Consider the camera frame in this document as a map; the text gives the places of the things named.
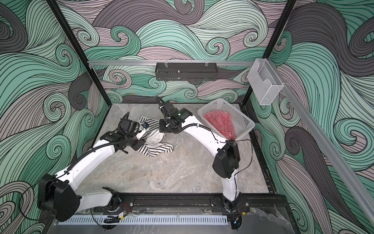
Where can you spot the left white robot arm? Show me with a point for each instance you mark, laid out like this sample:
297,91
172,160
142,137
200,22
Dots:
57,193

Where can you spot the aluminium wall rail back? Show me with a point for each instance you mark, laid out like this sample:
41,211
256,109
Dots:
131,62

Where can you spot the clear plastic wall bin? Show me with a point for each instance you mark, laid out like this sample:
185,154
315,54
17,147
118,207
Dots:
265,80

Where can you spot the black white striped tank top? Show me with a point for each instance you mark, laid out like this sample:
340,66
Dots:
153,138

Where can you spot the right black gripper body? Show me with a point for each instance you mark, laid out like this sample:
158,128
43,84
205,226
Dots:
167,126

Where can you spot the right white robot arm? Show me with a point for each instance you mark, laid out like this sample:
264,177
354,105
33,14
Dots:
225,152

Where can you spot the black perforated wall tray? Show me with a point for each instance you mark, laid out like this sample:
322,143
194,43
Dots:
191,72

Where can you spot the aluminium wall rail right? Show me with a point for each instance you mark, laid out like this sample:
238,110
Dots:
299,100

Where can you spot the red white striped tank top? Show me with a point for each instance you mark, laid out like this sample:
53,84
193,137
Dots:
222,122

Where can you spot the white plastic laundry basket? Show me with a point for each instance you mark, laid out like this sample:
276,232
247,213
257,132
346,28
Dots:
242,123

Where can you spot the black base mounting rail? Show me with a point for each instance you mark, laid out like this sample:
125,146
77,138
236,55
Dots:
215,203

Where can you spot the aluminium wall rail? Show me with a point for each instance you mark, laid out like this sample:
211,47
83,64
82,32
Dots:
131,62
299,100

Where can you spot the white slotted cable duct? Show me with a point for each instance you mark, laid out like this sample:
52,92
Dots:
150,219

